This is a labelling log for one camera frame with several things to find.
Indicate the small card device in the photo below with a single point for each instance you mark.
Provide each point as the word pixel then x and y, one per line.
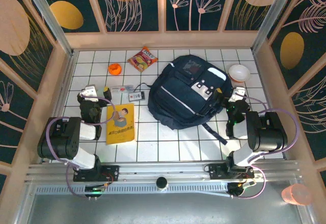
pixel 122 88

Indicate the black and white supply pack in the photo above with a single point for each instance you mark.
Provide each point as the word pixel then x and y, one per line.
pixel 137 96

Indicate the yellow cartoon book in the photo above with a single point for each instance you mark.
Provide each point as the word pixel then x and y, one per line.
pixel 119 132

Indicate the navy blue backpack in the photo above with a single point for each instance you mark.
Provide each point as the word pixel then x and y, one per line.
pixel 178 99

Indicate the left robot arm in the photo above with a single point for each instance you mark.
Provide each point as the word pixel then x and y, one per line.
pixel 61 142

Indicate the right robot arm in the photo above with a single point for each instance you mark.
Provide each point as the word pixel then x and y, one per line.
pixel 267 135

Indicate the crumpled orange cup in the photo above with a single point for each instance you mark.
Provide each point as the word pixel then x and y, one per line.
pixel 114 69

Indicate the white and orange bowl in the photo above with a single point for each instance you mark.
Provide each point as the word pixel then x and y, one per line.
pixel 239 72

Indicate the orange snack bag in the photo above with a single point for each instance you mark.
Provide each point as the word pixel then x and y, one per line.
pixel 142 59

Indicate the black controller board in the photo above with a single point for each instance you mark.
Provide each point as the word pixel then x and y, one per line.
pixel 235 189
pixel 94 189

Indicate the perforated metal strip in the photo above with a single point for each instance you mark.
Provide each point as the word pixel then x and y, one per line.
pixel 142 189

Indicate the black round knob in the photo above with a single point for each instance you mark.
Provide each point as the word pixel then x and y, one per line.
pixel 162 182

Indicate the translucent orange cup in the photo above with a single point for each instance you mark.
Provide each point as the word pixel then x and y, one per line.
pixel 296 194

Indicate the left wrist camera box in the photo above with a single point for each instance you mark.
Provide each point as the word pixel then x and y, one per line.
pixel 89 91

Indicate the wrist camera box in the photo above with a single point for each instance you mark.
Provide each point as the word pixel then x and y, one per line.
pixel 238 93
pixel 89 91

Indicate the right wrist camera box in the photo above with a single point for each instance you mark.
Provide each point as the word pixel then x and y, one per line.
pixel 238 93

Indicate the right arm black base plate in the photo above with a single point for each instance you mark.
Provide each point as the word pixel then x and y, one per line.
pixel 216 171

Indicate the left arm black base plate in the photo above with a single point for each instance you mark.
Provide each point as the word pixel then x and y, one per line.
pixel 112 170

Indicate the aluminium mounting rail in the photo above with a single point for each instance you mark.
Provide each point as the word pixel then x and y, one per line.
pixel 163 169

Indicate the aluminium corner post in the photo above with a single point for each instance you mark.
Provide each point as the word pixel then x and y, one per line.
pixel 272 15
pixel 48 17

